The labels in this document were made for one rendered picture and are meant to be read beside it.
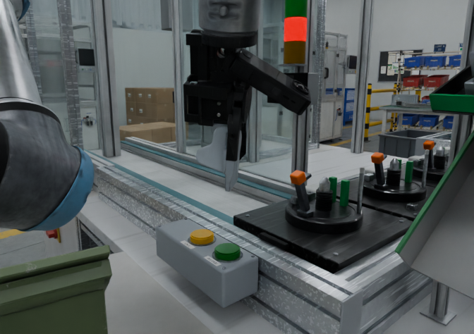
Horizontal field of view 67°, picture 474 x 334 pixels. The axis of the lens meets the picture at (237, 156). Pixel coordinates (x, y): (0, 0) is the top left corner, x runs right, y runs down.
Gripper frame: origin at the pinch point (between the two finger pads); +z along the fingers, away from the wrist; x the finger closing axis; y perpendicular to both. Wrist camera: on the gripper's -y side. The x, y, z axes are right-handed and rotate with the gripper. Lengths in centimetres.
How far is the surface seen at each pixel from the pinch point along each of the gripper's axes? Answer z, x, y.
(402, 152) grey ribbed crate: 84, -184, -85
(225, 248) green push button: 10.9, 5.6, 0.7
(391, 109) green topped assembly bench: 166, -494, -157
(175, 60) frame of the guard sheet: 5, -75, 35
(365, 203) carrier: 16.3, -19.1, -24.5
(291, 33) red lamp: -13.7, -37.5, -5.0
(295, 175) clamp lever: 3.3, -5.6, -8.9
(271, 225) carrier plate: 13.5, -4.4, -5.9
